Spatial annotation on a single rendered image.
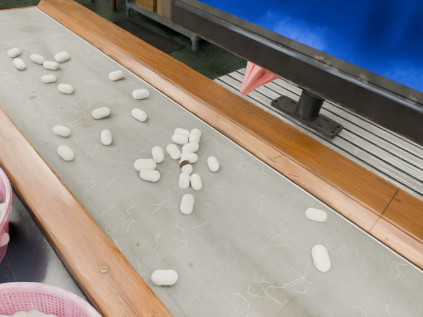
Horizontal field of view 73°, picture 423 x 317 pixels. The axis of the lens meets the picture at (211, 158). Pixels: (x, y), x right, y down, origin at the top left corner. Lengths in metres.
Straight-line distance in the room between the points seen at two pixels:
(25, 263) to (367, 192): 0.55
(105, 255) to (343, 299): 0.31
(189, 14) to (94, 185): 0.37
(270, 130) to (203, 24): 0.43
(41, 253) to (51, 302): 0.14
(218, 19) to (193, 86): 0.53
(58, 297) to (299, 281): 0.30
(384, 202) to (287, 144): 0.19
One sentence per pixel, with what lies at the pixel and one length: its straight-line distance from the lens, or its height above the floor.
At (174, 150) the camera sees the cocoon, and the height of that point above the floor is 0.76.
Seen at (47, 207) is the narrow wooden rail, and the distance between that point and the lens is 0.46.
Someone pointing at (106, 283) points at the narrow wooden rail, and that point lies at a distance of 0.38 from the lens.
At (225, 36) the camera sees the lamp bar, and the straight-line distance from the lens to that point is 0.17.
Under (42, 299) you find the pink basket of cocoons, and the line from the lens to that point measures 0.41.
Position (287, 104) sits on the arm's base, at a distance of 0.87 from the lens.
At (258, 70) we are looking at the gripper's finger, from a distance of 0.51.
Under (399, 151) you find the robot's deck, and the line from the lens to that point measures 0.88.
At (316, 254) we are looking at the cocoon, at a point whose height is 0.76.
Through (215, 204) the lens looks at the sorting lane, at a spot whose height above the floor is 0.74.
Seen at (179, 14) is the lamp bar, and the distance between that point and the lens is 0.20.
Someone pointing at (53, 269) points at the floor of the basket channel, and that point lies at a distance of 0.51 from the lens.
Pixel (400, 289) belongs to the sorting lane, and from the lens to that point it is 0.50.
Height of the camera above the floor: 1.11
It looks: 43 degrees down
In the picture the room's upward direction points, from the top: 8 degrees clockwise
